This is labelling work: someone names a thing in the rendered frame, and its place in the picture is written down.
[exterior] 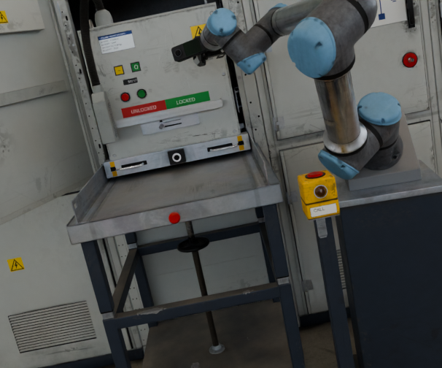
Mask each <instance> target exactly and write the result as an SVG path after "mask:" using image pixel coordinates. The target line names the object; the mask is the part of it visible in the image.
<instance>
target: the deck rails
mask: <svg viewBox="0 0 442 368"><path fill-rule="evenodd" d="M246 132H247V133H248V136H249V139H250V142H249V143H250V147H251V149H250V150H243V152H244V156H245V158H246V160H247V163H248V166H249V169H250V171H251V173H252V176H253V179H254V181H255V184H256V186H257V188H262V187H266V186H270V185H271V184H270V182H269V180H268V175H267V171H266V167H265V162H264V160H263V157H262V156H261V154H260V152H259V150H258V149H257V147H256V145H255V143H254V141H253V139H252V138H251V136H250V134H249V132H248V130H247V128H246ZM118 177H119V176H118ZM118 177H111V178H107V177H106V172H105V171H104V165H102V166H101V167H100V168H99V170H98V171H97V172H96V173H95V174H94V176H92V177H91V178H90V180H89V181H88V182H87V183H86V184H85V186H84V187H83V188H82V189H81V191H80V192H79V193H78V194H77V195H76V196H75V197H74V198H73V199H72V201H71V205H72V208H73V211H74V216H75V219H76V223H75V225H77V224H81V223H88V222H90V220H91V218H92V217H93V216H94V214H95V212H96V210H97V209H98V208H99V206H100V205H101V203H102V201H103V200H104V199H105V197H106V195H107V194H108V193H109V191H110V189H111V188H112V186H113V185H114V184H115V182H116V180H117V179H118ZM74 204H76V206H77V207H76V208H74Z"/></svg>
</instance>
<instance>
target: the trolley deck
mask: <svg viewBox="0 0 442 368"><path fill-rule="evenodd" d="M255 145H256V147H257V149H258V150H259V152H260V154H261V156H262V157H263V160H264V162H265V167H266V171H267V175H268V180H269V182H270V184H271V185H270V186H266V187H262V188H257V186H256V184H255V181H254V179H253V176H252V173H251V171H250V169H249V166H248V163H247V160H246V158H245V156H244V152H243V151H240V152H236V153H229V154H225V155H221V156H215V157H211V158H204V159H201V160H197V161H190V162H186V163H182V164H175V165H171V166H165V167H161V168H157V169H151V170H147V171H143V172H136V173H132V174H128V175H122V176H119V177H118V179H117V180H116V182H115V184H114V185H113V186H112V188H111V189H110V191H109V193H108V194H107V195H106V197H105V199H104V200H103V201H102V203H101V205H100V206H99V208H98V209H97V210H96V212H95V214H94V216H93V217H92V218H91V220H90V222H88V223H81V224H77V225H75V223H76V219H75V216H73V217H72V218H71V220H70V221H69V222H68V223H67V224H66V228H67V232H68V234H69V239H70V242H71V244H72V245H75V244H79V243H83V242H89V241H93V240H97V239H104V238H108V237H115V236H119V235H123V234H129V233H133V232H137V231H144V230H148V229H154V228H158V227H162V226H169V225H173V224H172V223H171V222H170V221H169V219H168V217H169V215H170V214H171V213H172V212H178V213H179V215H180V221H179V222H178V223H184V222H188V221H194V220H198V219H202V218H209V217H213V216H217V215H224V214H227V213H231V212H238V211H242V210H248V209H252V208H256V207H263V206H267V205H271V204H278V203H282V202H284V200H283V196H282V188H281V184H280V182H279V179H278V177H277V176H276V174H275V173H274V171H273V169H272V168H271V165H270V164H269V162H268V160H267V158H266V157H265V155H264V153H263V152H262V150H261V148H260V146H259V144H258V143H255Z"/></svg>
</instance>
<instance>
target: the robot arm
mask: <svg viewBox="0 0 442 368"><path fill-rule="evenodd" d="M377 9H378V5H377V0H303V1H299V2H297V3H294V4H291V5H288V6H287V5H286V4H283V3H278V4H277V5H275V6H274V7H272V8H270V9H269V11H268V12H267V13H266V14H265V15H264V16H263V17H262V18H261V19H260V20H259V21H258V22H257V23H256V24H255V25H253V27H251V29H250V30H248V32H247V33H244V32H243V31H242V30H241V29H240V28H239V27H238V26H237V25H236V24H237V20H236V16H235V15H234V13H233V12H232V11H230V10H229V9H226V8H219V9H216V10H215V11H213V13H212V14H211V15H210V16H209V18H208V20H207V22H206V25H205V26H204V28H203V31H202V32H201V36H196V37H195V38H193V39H192V40H190V41H188V42H185V43H182V44H180V45H177V46H176V47H173V48H172V49H171V52H172V55H173V57H174V60H175V61H177V62H182V61H185V60H187V59H189V58H193V61H194V62H195V64H196V65H198V66H199V67H201V66H205V65H206V61H210V60H212V59H213V58H212V57H215V56H217V57H216V59H218V58H223V57H224V56H225V54H227V55H228V56H229V57H230V58H231V59H232V60H233V61H234V62H235V63H236V65H237V66H239V67H240V68H241V69H242V70H243V71H244V72H245V73H246V74H252V73H253V72H254V71H255V70H256V69H257V68H258V67H259V66H260V65H261V64H262V63H263V62H264V61H265V60H266V56H265V53H264V52H265V51H266V50H267V49H268V48H269V47H270V46H272V44H273V43H274V42H275V41H276V40H277V39H278V38H279V37H283V36H286V35H289V38H288V40H287V49H288V53H289V55H290V58H291V60H292V62H294V63H295V66H296V68H297V69H298V70H299V71H300V72H302V73H303V74H304V75H306V76H307V77H310V78H312V79H314V82H315V85H316V89H317V94H318V97H319V103H320V107H321V110H322V115H323V118H324V122H325V127H326V129H325V132H324V134H323V142H324V148H323V149H322V150H320V152H319V154H318V158H319V160H320V162H321V163H322V164H323V165H324V166H325V167H326V168H327V169H328V170H329V171H331V172H332V173H333V174H335V175H336V176H338V177H340V178H342V179H345V180H351V179H352V178H353V177H354V176H355V175H356V174H358V173H360V170H361V169H362V168H363V167H365V168H366V169H370V170H384V169H388V168H390V167H392V166H394V165H395V164H396V163H397V162H398V161H399V160H400V158H401V156H402V153H403V141H402V139H401V137H400V135H399V128H400V119H401V115H402V112H401V106H400V103H399V101H398V100H397V99H396V98H395V97H394V96H392V95H390V94H388V93H383V92H378V93H375V92H373V93H369V94H367V95H365V96H364V97H362V98H361V100H360V101H359V103H358V105H356V101H355V96H354V88H353V83H352V75H351V69H352V67H353V66H354V63H355V53H354V44H355V43H356V42H357V41H358V40H359V39H360V38H361V37H362V36H363V35H364V34H365V33H366V32H367V30H368V29H369V28H370V27H371V26H372V24H373V22H374V20H375V18H376V14H377ZM221 50H224V52H221ZM220 55H223V56H220Z"/></svg>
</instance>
